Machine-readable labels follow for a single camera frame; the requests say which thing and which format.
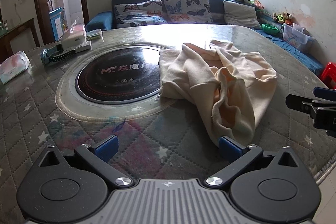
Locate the pink tissue pack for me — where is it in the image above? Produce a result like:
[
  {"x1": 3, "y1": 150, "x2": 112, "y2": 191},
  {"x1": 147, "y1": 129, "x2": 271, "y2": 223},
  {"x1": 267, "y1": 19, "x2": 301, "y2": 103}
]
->
[{"x1": 64, "y1": 24, "x2": 86, "y2": 37}]

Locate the clear plastic storage box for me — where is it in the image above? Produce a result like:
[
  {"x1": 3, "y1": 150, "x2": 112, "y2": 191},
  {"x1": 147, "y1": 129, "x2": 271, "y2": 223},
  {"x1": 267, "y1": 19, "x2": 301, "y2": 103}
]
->
[{"x1": 282, "y1": 23, "x2": 313, "y2": 53}]

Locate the brown plush toy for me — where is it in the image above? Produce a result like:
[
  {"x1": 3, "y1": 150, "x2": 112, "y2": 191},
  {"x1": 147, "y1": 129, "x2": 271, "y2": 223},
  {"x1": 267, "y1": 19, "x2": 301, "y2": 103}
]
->
[{"x1": 272, "y1": 12, "x2": 294, "y2": 26}]

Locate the green packet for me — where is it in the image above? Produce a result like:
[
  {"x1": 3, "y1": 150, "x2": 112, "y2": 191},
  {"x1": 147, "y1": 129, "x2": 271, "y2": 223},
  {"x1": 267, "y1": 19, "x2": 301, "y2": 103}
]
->
[{"x1": 86, "y1": 29, "x2": 103, "y2": 41}]

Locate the orange and green toy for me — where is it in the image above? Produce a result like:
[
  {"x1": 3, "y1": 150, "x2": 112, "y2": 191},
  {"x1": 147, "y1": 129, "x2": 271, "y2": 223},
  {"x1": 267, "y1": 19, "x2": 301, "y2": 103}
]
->
[{"x1": 249, "y1": 0, "x2": 264, "y2": 11}]

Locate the flat butterfly print pillow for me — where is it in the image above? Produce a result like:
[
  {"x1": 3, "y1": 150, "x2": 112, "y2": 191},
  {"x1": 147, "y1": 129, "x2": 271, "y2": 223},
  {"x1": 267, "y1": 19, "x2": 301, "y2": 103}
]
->
[{"x1": 113, "y1": 0, "x2": 169, "y2": 30}]

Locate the blue and white carton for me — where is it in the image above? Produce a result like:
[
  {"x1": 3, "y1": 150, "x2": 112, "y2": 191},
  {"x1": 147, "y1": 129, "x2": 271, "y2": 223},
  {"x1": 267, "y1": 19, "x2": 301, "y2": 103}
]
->
[{"x1": 49, "y1": 7, "x2": 65, "y2": 43}]

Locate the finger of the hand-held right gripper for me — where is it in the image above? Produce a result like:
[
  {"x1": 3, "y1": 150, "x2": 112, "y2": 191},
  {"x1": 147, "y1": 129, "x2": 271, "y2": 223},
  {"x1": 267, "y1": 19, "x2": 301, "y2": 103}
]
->
[
  {"x1": 313, "y1": 87, "x2": 336, "y2": 102},
  {"x1": 286, "y1": 93, "x2": 336, "y2": 131}
]

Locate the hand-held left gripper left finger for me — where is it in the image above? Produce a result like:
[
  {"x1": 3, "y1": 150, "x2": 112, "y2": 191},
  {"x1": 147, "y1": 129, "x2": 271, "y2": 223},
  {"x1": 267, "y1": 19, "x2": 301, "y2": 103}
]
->
[{"x1": 31, "y1": 134, "x2": 134, "y2": 188}]

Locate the green bowl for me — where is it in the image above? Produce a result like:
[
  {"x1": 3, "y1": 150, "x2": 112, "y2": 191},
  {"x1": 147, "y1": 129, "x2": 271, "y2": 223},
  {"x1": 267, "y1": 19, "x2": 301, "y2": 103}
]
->
[{"x1": 261, "y1": 24, "x2": 280, "y2": 35}]

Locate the blue smartwatch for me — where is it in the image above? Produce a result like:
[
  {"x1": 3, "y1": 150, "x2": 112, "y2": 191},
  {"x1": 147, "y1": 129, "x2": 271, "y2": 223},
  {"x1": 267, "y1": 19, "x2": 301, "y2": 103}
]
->
[{"x1": 40, "y1": 45, "x2": 77, "y2": 65}]

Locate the upright butterfly print pillow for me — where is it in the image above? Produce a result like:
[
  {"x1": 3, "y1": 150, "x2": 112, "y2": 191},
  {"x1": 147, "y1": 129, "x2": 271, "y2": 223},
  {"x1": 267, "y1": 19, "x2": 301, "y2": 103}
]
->
[{"x1": 164, "y1": 0, "x2": 213, "y2": 24}]

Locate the dark wooden sideboard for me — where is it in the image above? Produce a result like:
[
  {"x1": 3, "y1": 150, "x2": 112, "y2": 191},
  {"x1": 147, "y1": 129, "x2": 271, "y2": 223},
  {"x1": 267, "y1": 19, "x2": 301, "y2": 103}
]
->
[{"x1": 0, "y1": 18, "x2": 40, "y2": 62}]

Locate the white rounded box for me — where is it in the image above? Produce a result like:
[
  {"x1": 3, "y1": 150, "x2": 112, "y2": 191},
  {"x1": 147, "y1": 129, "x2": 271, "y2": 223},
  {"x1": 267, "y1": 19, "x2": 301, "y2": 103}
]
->
[{"x1": 61, "y1": 32, "x2": 87, "y2": 50}]

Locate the black round induction cooktop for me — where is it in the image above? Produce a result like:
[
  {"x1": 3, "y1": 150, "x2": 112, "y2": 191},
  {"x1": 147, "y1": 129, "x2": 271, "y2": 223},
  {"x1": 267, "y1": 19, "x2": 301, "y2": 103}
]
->
[{"x1": 75, "y1": 47, "x2": 168, "y2": 105}]

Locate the red plastic stool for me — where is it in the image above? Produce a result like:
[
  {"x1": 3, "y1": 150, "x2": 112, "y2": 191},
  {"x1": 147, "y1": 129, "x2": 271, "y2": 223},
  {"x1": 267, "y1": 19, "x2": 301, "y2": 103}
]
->
[{"x1": 320, "y1": 62, "x2": 336, "y2": 89}]

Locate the clear wrapped tissue pack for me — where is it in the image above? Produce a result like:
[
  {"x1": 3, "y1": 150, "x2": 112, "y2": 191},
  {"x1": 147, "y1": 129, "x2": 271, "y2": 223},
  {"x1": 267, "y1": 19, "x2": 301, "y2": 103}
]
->
[{"x1": 0, "y1": 51, "x2": 31, "y2": 85}]

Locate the flat white box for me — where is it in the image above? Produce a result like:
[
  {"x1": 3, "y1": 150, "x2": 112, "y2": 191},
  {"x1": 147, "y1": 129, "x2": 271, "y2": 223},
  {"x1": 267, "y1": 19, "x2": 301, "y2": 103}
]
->
[{"x1": 66, "y1": 40, "x2": 92, "y2": 53}]

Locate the beige pillow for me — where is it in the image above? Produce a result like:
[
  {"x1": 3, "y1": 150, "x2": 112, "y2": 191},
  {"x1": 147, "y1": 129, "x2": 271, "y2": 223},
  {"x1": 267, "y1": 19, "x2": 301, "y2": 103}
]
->
[{"x1": 223, "y1": 0, "x2": 262, "y2": 30}]

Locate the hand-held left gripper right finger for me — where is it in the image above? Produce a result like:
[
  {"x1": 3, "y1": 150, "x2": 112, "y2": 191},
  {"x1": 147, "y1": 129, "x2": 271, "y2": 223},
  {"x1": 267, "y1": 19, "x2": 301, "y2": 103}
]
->
[{"x1": 204, "y1": 135, "x2": 300, "y2": 188}]

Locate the blue sofa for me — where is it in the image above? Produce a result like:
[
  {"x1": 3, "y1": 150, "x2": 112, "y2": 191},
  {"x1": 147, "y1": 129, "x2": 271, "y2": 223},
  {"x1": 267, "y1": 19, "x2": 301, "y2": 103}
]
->
[{"x1": 85, "y1": 0, "x2": 325, "y2": 76}]

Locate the cream sweatshirt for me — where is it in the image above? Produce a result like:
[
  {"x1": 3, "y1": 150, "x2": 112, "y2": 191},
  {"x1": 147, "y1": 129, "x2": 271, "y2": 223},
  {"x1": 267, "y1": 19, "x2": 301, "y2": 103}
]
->
[{"x1": 158, "y1": 39, "x2": 278, "y2": 146}]

